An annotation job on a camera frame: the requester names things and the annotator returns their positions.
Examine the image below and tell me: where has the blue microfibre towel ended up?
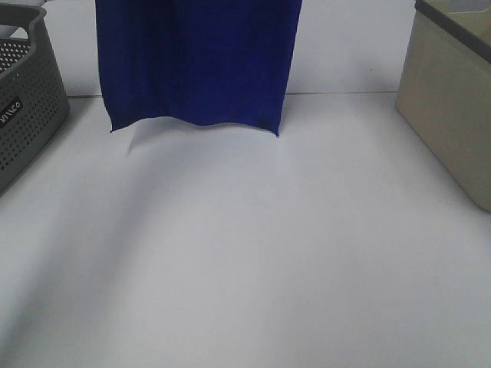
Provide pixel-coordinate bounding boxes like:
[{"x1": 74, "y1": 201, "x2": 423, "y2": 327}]
[{"x1": 95, "y1": 1, "x2": 302, "y2": 134}]

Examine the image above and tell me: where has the beige plastic storage bin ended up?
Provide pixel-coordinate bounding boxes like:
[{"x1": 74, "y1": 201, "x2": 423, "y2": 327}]
[{"x1": 396, "y1": 1, "x2": 490, "y2": 211}]

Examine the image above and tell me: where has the grey perforated plastic basket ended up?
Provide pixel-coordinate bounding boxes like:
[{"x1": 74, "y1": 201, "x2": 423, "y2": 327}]
[{"x1": 1, "y1": 3, "x2": 70, "y2": 191}]

